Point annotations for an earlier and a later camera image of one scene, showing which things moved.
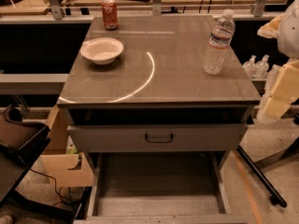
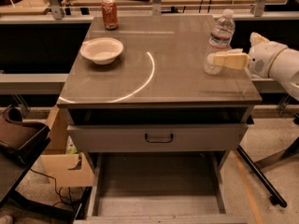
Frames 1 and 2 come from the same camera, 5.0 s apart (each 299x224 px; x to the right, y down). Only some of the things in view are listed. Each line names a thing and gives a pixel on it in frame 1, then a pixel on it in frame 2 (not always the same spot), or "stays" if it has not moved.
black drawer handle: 149,140 stays
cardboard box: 57,162 stays
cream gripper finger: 271,28 → 262,54
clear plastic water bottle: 220,41 stays
